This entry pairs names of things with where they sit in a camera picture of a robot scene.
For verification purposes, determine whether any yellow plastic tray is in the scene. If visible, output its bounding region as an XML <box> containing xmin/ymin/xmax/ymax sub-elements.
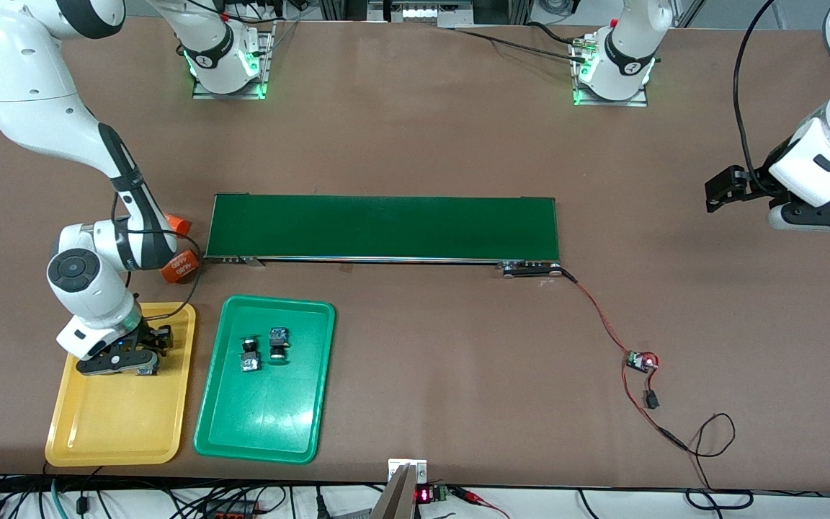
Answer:
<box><xmin>45</xmin><ymin>302</ymin><xmax>197</xmax><ymax>467</ymax></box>

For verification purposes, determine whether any green plastic tray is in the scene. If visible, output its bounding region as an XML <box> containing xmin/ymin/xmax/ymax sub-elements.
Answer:
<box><xmin>193</xmin><ymin>295</ymin><xmax>336</xmax><ymax>464</ymax></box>

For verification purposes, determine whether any black power strip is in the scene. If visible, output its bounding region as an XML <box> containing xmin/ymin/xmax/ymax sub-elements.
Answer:
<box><xmin>202</xmin><ymin>500</ymin><xmax>261</xmax><ymax>519</ymax></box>

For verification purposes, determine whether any green conveyor belt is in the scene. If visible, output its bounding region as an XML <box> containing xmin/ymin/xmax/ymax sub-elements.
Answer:
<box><xmin>204</xmin><ymin>193</ymin><xmax>563</xmax><ymax>279</ymax></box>

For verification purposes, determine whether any red black power lead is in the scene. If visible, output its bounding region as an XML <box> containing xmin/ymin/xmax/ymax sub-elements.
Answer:
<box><xmin>620</xmin><ymin>364</ymin><xmax>737</xmax><ymax>492</ymax></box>

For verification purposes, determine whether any grey metal stand bar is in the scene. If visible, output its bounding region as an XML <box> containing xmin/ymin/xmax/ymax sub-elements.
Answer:
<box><xmin>370</xmin><ymin>465</ymin><xmax>419</xmax><ymax>519</ymax></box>

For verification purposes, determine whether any white lit device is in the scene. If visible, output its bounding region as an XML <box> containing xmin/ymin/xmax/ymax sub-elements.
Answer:
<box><xmin>402</xmin><ymin>4</ymin><xmax>473</xmax><ymax>21</ymax></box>

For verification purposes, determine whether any red clip lead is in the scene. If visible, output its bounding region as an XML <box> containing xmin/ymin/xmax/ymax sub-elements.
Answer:
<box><xmin>451</xmin><ymin>487</ymin><xmax>511</xmax><ymax>519</ymax></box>

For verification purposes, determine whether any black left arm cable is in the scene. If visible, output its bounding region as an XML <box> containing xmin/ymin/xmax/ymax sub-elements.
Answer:
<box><xmin>733</xmin><ymin>0</ymin><xmax>785</xmax><ymax>197</ymax></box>

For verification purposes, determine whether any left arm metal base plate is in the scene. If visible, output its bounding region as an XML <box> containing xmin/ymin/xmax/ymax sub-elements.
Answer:
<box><xmin>572</xmin><ymin>36</ymin><xmax>650</xmax><ymax>107</ymax></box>

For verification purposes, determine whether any red black conveyor wire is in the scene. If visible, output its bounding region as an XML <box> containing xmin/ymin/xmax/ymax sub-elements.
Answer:
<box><xmin>558</xmin><ymin>265</ymin><xmax>638</xmax><ymax>358</ymax></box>

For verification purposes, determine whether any teal cable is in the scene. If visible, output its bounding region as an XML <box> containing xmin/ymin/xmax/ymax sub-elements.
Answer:
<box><xmin>50</xmin><ymin>477</ymin><xmax>71</xmax><ymax>519</ymax></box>

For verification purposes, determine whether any short black table cable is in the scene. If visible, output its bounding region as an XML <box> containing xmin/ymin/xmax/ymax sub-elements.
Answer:
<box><xmin>527</xmin><ymin>22</ymin><xmax>589</xmax><ymax>47</ymax></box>

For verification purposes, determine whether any long black table cable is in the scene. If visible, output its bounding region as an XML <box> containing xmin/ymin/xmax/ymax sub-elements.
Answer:
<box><xmin>451</xmin><ymin>27</ymin><xmax>592</xmax><ymax>64</ymax></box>

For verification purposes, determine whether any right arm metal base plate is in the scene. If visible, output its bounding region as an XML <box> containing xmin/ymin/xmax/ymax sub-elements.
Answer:
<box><xmin>192</xmin><ymin>20</ymin><xmax>272</xmax><ymax>100</ymax></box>

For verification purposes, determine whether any silver mounting bracket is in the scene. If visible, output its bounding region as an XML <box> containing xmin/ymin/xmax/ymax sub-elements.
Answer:
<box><xmin>388</xmin><ymin>458</ymin><xmax>428</xmax><ymax>483</ymax></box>

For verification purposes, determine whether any black looped floor cable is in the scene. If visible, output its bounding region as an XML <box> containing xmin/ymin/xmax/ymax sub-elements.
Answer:
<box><xmin>685</xmin><ymin>489</ymin><xmax>754</xmax><ymax>512</ymax></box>

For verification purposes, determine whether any aluminium frame structure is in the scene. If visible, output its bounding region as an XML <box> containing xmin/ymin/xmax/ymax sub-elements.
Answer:
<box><xmin>318</xmin><ymin>0</ymin><xmax>535</xmax><ymax>30</ymax></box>

